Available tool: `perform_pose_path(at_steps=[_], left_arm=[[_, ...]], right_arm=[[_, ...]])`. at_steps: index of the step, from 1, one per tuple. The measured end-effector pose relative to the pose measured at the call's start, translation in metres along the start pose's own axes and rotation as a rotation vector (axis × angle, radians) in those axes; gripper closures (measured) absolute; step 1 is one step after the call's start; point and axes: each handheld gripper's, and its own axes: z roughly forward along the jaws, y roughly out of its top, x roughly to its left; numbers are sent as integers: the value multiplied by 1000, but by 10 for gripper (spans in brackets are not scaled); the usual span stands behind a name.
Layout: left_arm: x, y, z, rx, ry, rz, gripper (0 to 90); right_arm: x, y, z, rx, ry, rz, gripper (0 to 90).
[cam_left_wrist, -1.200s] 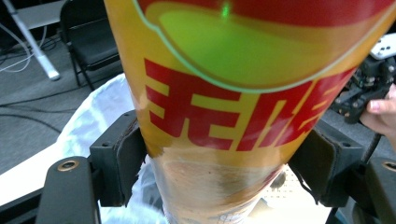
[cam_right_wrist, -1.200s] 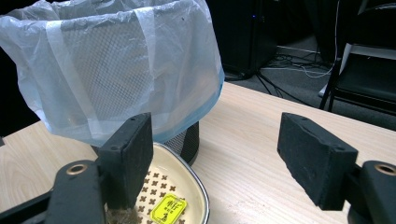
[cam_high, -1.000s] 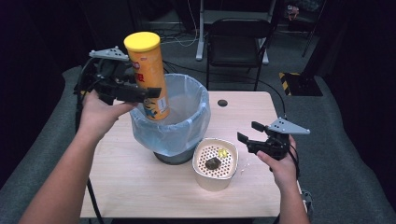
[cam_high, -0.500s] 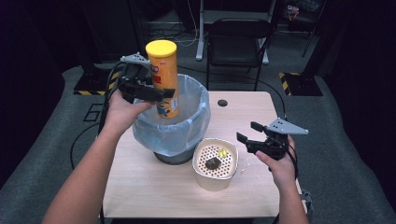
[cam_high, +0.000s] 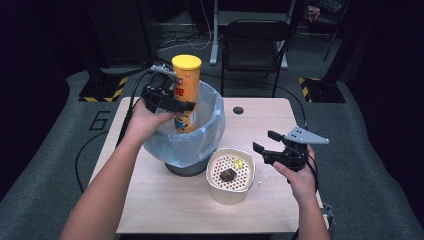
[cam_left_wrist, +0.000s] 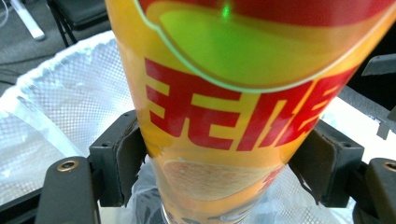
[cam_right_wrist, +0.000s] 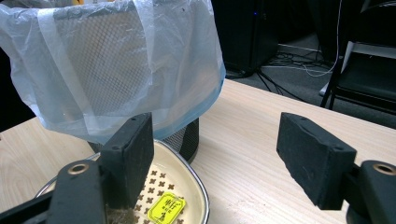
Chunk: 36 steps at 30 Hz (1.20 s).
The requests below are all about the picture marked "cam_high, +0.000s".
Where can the person's left hand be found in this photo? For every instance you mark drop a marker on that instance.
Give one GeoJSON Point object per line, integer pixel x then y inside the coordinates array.
{"type": "Point", "coordinates": [143, 125]}

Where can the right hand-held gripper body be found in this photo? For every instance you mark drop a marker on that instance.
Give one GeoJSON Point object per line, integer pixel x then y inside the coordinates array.
{"type": "Point", "coordinates": [293, 156]}

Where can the grey trash bin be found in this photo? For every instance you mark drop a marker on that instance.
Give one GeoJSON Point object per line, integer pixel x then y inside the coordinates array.
{"type": "Point", "coordinates": [186, 170]}

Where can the black cabinet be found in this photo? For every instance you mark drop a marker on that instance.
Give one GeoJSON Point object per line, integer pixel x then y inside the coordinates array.
{"type": "Point", "coordinates": [126, 33]}

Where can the trash bin with blue bag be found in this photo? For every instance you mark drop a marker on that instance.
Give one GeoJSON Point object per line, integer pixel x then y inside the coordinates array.
{"type": "Point", "coordinates": [186, 146]}

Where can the small yellow piece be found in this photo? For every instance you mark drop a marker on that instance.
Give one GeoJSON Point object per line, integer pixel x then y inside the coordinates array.
{"type": "Point", "coordinates": [237, 163]}

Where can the white desk frame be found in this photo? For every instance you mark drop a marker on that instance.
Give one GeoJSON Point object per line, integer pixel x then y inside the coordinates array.
{"type": "Point", "coordinates": [214, 40]}

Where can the black folding chair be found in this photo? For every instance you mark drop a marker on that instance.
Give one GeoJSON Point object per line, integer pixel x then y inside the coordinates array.
{"type": "Point", "coordinates": [255, 50]}

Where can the black striped stand base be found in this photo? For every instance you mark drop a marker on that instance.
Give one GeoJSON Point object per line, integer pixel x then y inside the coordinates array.
{"type": "Point", "coordinates": [325, 91]}
{"type": "Point", "coordinates": [101, 90]}

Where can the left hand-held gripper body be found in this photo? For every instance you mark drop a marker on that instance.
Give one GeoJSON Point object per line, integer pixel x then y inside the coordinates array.
{"type": "Point", "coordinates": [158, 95]}

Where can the beige perforated strainer container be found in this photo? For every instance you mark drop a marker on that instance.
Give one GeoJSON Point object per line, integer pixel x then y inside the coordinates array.
{"type": "Point", "coordinates": [230, 195]}

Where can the grey table clamp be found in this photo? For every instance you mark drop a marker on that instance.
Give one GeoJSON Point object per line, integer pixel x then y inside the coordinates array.
{"type": "Point", "coordinates": [329, 215]}

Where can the person's right hand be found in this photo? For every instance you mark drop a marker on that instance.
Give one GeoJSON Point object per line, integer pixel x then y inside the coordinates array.
{"type": "Point", "coordinates": [301, 183]}

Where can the yellow chip can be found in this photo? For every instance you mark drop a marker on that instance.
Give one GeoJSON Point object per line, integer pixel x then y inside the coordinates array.
{"type": "Point", "coordinates": [186, 86]}

